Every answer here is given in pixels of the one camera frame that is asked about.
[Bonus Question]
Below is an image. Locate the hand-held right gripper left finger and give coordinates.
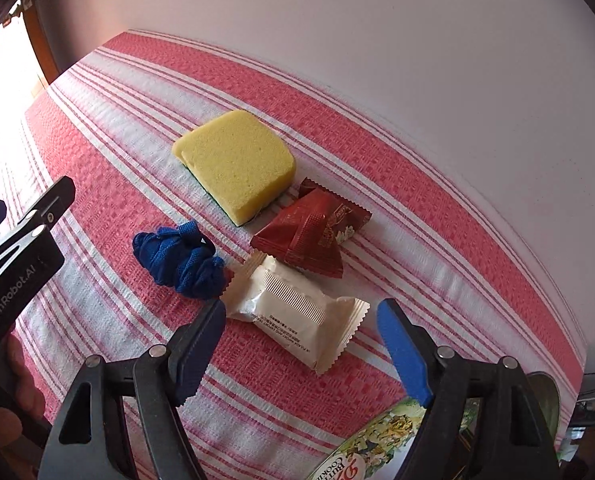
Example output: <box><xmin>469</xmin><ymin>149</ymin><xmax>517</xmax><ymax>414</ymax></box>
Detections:
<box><xmin>44</xmin><ymin>299</ymin><xmax>227</xmax><ymax>480</ymax></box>

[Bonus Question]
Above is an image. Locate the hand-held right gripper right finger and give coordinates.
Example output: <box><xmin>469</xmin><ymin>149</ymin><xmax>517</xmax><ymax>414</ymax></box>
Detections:
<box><xmin>377</xmin><ymin>298</ymin><xmax>561</xmax><ymax>480</ymax></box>

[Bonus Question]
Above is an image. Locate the round printed cookie tin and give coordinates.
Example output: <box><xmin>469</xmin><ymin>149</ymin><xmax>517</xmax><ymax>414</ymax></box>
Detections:
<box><xmin>307</xmin><ymin>372</ymin><xmax>561</xmax><ymax>480</ymax></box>

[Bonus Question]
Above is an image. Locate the white snack packet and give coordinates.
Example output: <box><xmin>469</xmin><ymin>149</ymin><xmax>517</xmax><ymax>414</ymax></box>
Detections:
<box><xmin>222</xmin><ymin>252</ymin><xmax>371</xmax><ymax>375</ymax></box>

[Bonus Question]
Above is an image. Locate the yellow green sponge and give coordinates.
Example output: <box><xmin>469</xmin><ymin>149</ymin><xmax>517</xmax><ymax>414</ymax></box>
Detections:
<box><xmin>171</xmin><ymin>132</ymin><xmax>245</xmax><ymax>227</ymax></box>
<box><xmin>184</xmin><ymin>110</ymin><xmax>296</xmax><ymax>226</ymax></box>

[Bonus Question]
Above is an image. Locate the person's left hand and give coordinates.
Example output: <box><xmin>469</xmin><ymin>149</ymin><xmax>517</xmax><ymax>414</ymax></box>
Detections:
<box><xmin>4</xmin><ymin>332</ymin><xmax>48</xmax><ymax>426</ymax></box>

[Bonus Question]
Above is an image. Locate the blue bundled cloth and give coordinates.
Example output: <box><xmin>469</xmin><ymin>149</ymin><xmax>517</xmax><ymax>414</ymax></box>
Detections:
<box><xmin>131</xmin><ymin>220</ymin><xmax>226</xmax><ymax>301</ymax></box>

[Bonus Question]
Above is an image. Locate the red snack packet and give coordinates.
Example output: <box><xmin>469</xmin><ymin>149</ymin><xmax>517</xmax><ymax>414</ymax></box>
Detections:
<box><xmin>297</xmin><ymin>177</ymin><xmax>373</xmax><ymax>246</ymax></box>
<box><xmin>250</xmin><ymin>195</ymin><xmax>344</xmax><ymax>278</ymax></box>

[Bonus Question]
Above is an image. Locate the brown wooden door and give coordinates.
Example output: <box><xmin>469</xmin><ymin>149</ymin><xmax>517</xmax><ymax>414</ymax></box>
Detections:
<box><xmin>24</xmin><ymin>0</ymin><xmax>60</xmax><ymax>86</ymax></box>

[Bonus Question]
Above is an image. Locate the red white striped tablecloth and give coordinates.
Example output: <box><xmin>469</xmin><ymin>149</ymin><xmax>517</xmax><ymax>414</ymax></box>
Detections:
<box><xmin>0</xmin><ymin>30</ymin><xmax>591</xmax><ymax>480</ymax></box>

